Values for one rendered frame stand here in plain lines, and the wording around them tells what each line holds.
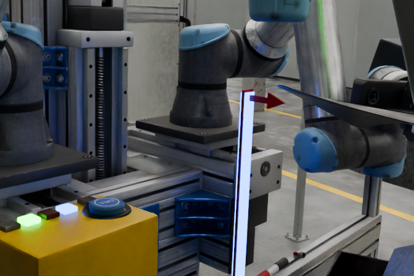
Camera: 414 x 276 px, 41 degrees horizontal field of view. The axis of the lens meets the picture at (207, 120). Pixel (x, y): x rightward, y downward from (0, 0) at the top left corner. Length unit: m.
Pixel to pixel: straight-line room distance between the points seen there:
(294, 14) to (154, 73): 2.07
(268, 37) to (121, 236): 0.78
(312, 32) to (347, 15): 9.60
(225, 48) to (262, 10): 0.61
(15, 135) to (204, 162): 0.47
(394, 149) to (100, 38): 0.61
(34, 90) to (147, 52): 1.73
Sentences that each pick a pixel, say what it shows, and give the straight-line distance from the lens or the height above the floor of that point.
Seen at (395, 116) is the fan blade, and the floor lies 1.19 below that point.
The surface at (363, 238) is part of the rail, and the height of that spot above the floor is 0.83.
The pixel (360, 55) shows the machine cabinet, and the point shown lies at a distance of 10.54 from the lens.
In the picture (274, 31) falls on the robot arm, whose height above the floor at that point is 1.26.
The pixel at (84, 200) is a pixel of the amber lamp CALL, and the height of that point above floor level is 1.08.
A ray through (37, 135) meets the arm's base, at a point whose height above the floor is 1.08.
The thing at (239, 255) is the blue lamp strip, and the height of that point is 0.94.
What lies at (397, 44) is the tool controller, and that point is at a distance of 1.31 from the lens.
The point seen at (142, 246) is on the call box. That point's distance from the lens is 0.63.
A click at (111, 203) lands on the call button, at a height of 1.08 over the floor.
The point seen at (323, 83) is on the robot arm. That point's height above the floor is 1.19.
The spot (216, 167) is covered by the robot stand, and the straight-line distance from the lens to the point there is 1.24.
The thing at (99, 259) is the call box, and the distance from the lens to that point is 0.60.
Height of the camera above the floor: 1.30
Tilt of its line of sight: 11 degrees down
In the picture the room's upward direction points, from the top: 2 degrees clockwise
